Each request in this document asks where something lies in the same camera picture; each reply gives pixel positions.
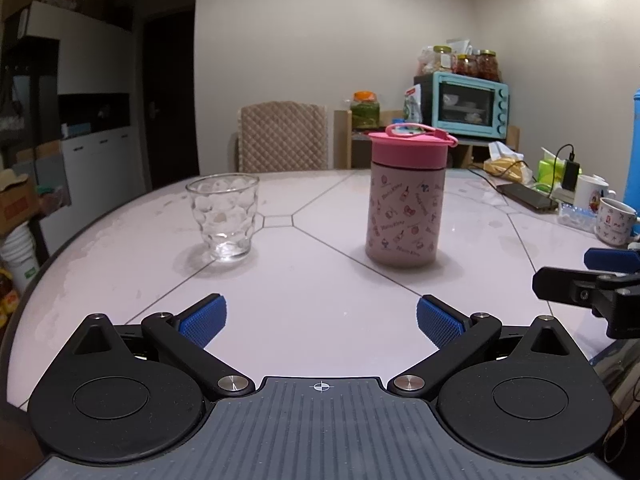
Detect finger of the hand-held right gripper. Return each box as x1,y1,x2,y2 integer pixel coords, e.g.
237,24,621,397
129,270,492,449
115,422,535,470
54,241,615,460
584,247,640,273
532,266,640,339

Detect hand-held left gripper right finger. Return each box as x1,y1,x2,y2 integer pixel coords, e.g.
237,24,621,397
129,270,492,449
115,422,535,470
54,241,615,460
387,295,581,400

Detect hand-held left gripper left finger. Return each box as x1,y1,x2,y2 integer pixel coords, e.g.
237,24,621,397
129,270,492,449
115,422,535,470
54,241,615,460
65,294,256,401

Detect clear dimpled glass cup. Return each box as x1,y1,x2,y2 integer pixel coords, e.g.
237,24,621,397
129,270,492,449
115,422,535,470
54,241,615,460
186,174,261,262

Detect pink printed bottle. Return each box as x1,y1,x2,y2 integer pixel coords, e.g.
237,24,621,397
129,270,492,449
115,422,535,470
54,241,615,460
365,162,447,267

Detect pink bottle cap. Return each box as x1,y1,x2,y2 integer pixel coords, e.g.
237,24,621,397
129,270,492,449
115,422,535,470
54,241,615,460
368,122,459,168

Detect blue water bottle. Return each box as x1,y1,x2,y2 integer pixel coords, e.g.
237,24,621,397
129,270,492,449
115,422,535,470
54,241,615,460
622,87,640,236

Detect white mug red blue print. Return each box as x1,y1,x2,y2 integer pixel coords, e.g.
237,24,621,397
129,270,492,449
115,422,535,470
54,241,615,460
595,197,640,247

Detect clear plastic swab box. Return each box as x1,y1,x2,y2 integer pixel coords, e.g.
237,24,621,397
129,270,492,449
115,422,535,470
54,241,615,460
557,204,598,233

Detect black smartphone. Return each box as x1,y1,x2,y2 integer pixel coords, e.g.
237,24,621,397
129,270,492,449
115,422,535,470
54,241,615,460
496,182,558,211

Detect green tissue box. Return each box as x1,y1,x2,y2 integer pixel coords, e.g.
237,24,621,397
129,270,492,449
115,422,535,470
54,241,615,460
537,147,576,193

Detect yellow tissue packet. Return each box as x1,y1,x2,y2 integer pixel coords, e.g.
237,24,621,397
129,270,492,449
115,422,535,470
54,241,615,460
482,141,533,183

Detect teal toaster oven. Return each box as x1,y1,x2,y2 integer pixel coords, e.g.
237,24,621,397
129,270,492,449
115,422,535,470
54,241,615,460
414,71,511,141

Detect stack of white buckets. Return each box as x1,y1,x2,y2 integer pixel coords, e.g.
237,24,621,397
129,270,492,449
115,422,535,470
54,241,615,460
0,225,41,291

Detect colourful snack packet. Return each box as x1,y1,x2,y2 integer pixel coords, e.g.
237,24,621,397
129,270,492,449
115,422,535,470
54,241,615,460
0,267,21,331

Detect chair with quilted cover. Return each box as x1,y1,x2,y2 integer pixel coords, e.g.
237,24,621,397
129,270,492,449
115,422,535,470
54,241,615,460
231,101,328,173

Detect dark door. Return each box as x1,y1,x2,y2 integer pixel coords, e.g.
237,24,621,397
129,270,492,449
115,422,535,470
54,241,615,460
142,7,198,191

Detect grey flat panels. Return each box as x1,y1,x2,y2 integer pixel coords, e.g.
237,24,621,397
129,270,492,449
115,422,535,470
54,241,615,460
10,140,71,211

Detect green and white packet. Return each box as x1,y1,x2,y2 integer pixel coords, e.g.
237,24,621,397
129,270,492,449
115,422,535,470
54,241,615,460
404,86,423,125

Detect cardboard box with red print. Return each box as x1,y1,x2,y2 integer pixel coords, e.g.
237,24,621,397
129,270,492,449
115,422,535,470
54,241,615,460
0,170,38,233

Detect pickle jar with orange lid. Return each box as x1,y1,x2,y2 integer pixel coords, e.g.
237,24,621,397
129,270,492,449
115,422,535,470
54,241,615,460
350,91,381,130

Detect tall jar of red food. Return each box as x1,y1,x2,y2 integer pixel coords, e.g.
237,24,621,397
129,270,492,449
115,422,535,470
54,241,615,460
475,50,500,82

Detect jar of pale dried food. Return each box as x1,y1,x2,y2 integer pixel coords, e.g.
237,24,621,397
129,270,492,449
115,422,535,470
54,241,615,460
425,45,453,75

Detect white and black cabinet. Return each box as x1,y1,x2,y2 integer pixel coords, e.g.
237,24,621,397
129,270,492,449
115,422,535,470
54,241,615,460
0,0,136,256

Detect dark cardboard box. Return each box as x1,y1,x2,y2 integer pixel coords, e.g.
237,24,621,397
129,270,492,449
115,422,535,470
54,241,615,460
75,0,133,28

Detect black charging cable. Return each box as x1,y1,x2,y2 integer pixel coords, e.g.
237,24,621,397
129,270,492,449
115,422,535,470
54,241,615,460
467,144,577,201

